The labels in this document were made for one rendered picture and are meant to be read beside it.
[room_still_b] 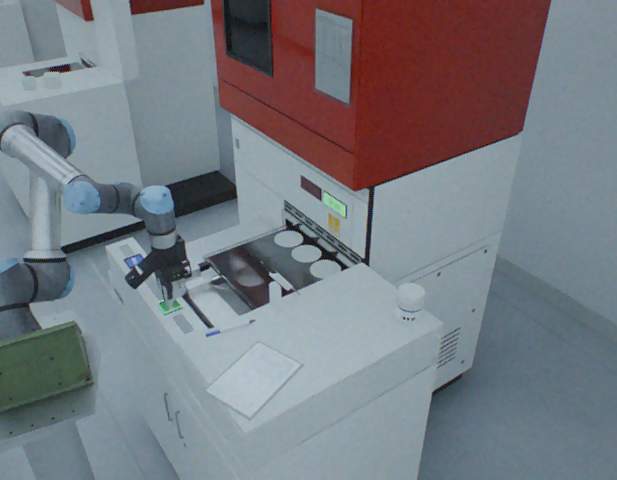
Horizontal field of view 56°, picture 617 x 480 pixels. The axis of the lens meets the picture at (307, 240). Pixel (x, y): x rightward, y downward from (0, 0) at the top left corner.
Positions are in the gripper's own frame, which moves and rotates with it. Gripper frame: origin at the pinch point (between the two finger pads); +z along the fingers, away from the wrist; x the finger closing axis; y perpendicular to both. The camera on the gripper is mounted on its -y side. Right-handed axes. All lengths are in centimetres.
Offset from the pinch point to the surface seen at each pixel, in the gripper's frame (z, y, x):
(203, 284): 7.0, 15.8, 10.3
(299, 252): 8, 50, 8
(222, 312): 9.4, 15.4, -2.3
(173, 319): 1.6, -0.7, -5.4
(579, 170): 21, 207, 2
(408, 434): 42, 50, -50
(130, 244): 1.4, 3.1, 36.2
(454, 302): 41, 107, -16
